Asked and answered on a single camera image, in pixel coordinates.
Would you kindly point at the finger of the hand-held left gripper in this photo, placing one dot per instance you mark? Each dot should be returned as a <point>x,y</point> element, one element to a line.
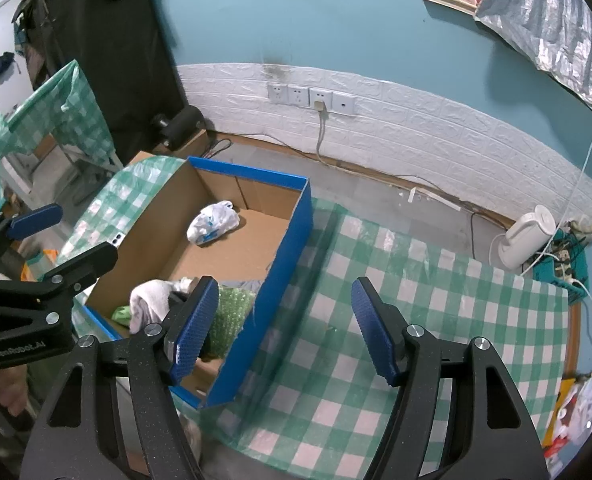
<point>86,265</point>
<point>33,221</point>

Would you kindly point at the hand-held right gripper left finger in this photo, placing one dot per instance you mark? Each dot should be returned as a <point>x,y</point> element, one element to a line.
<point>196,325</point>

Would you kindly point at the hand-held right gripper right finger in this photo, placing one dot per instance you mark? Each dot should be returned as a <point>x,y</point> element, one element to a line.
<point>375,330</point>

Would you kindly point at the green bubble wrap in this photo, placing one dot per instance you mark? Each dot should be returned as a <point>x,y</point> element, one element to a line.
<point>231,320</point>

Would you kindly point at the white fleece hat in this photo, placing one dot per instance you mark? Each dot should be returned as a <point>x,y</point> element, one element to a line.
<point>148,300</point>

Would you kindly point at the grey sock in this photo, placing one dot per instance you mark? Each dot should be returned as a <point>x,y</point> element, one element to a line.
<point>243,286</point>

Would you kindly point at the lime green cloth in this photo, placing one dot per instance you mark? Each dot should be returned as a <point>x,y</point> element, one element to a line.
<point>122,315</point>

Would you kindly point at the blue cardboard box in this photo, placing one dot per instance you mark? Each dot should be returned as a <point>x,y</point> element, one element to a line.
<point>286,280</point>

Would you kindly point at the white and blue plastic bag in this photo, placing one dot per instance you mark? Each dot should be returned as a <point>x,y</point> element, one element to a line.
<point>213,222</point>

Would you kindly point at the person's left hand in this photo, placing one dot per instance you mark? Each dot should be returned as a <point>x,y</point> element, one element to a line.
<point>6,385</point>

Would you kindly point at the green checkered tablecloth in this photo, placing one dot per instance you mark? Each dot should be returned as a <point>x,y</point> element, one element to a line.
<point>375,260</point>

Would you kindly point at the green checkered plastic sheet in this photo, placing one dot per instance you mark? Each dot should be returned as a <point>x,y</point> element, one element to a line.
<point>66,115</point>

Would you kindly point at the white plastic strip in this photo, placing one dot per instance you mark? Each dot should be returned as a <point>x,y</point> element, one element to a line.
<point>435,199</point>

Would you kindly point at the black cylinder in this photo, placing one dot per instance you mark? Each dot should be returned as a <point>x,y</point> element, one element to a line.
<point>181,125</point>

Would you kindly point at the white electric kettle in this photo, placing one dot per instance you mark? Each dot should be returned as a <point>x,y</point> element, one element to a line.
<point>525,240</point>

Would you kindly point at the black hanging clothing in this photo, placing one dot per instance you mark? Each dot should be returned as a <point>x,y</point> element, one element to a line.
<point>106,50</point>

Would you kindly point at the white power strip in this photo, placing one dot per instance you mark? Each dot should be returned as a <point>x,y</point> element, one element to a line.
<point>564,265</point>

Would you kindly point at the teal plastic basket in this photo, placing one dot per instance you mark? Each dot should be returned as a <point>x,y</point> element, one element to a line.
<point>578,260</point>

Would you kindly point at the wooden window sill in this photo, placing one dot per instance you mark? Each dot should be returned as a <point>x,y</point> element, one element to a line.
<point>448,1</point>

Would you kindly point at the silver tarp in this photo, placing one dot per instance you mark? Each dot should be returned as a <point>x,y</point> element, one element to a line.
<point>545,15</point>

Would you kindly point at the white wall socket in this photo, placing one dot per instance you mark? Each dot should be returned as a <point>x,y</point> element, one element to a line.
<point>299,95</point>
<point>321,95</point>
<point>343,103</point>
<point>278,93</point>

